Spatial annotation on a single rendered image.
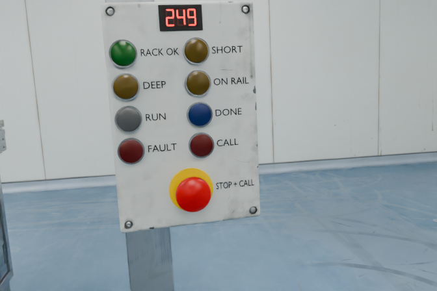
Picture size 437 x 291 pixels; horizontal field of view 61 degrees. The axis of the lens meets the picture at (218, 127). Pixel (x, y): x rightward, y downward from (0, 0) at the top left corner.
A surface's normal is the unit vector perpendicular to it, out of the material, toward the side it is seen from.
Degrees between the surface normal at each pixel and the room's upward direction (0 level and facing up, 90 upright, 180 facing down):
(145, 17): 90
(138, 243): 90
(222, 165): 90
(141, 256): 90
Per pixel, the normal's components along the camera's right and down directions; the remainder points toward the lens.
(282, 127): 0.11, 0.13
